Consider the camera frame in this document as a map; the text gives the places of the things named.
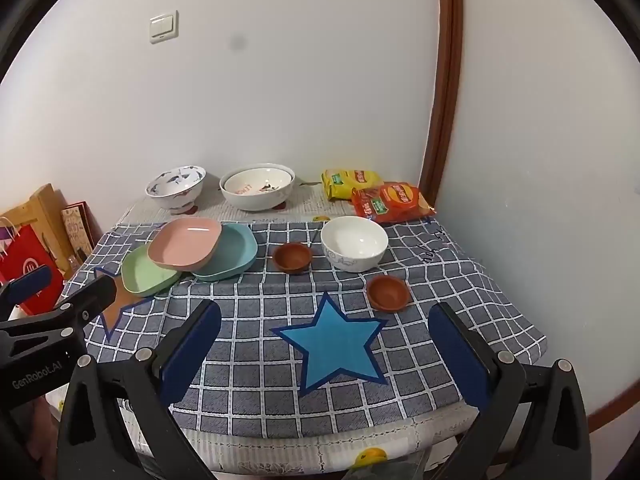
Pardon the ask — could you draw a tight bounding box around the yellow chip bag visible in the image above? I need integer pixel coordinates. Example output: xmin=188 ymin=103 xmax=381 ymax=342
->
xmin=320 ymin=168 xmax=385 ymax=202

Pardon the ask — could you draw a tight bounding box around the brown patterned card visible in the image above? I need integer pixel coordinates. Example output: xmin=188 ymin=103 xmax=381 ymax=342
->
xmin=61 ymin=201 xmax=96 ymax=262

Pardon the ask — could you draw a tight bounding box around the brown wooden door frame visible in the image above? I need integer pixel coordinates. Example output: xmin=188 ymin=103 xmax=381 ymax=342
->
xmin=417 ymin=0 xmax=464 ymax=206

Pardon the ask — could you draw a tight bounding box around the white light switch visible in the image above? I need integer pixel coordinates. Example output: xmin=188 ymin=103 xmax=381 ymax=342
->
xmin=149 ymin=10 xmax=180 ymax=45

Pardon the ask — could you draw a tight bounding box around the green square plate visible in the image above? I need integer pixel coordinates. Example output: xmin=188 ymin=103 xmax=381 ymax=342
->
xmin=121 ymin=245 xmax=181 ymax=296

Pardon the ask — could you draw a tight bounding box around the white bowl with orange lettering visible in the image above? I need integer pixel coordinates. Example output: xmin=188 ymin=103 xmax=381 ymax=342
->
xmin=223 ymin=169 xmax=292 ymax=196

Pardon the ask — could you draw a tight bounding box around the grey checked cloth with stars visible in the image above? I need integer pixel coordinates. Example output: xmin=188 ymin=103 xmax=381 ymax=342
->
xmin=80 ymin=217 xmax=549 ymax=441

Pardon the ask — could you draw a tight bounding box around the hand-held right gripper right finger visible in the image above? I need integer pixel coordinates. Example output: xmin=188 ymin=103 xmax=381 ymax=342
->
xmin=427 ymin=301 xmax=593 ymax=480

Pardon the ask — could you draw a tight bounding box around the pink square plate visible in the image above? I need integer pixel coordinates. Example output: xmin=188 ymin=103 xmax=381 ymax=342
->
xmin=147 ymin=217 xmax=223 ymax=270

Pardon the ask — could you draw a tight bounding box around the small brown bowl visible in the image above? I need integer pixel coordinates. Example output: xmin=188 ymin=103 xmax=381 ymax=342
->
xmin=272 ymin=242 xmax=314 ymax=275
xmin=366 ymin=275 xmax=413 ymax=314

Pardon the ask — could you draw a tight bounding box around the plain white bowl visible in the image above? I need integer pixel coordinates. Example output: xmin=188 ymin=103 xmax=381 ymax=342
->
xmin=320 ymin=216 xmax=389 ymax=273

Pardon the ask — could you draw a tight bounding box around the lace tablecloth with orange print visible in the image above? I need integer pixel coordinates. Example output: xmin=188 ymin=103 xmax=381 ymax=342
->
xmin=45 ymin=180 xmax=481 ymax=480

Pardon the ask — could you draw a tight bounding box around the teal square plate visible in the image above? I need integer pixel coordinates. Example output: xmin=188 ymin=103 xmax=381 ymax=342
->
xmin=190 ymin=222 xmax=259 ymax=282

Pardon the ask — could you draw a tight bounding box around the red chip bag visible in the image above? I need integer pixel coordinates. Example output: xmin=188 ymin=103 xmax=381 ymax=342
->
xmin=351 ymin=181 xmax=437 ymax=224

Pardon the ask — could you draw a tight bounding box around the red paper bag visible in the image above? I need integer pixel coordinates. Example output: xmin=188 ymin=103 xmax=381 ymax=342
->
xmin=0 ymin=224 xmax=67 ymax=317

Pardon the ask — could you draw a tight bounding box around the blue patterned white bowl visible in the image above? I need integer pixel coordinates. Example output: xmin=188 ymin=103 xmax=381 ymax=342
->
xmin=145 ymin=165 xmax=207 ymax=212

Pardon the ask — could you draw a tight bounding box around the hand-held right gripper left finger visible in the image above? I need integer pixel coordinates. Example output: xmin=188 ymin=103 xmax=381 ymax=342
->
xmin=56 ymin=300 xmax=223 ymax=480

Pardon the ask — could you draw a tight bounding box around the brown wooden baseboard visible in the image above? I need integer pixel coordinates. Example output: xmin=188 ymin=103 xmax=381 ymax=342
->
xmin=586 ymin=394 xmax=635 ymax=435

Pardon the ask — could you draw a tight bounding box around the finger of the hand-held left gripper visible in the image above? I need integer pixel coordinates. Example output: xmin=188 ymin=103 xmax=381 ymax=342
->
xmin=0 ymin=264 xmax=54 ymax=312
xmin=0 ymin=275 xmax=119 ymax=349

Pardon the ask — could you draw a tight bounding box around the large white swirl-pattern bowl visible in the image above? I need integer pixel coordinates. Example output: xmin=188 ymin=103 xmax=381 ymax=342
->
xmin=219 ymin=163 xmax=296 ymax=212

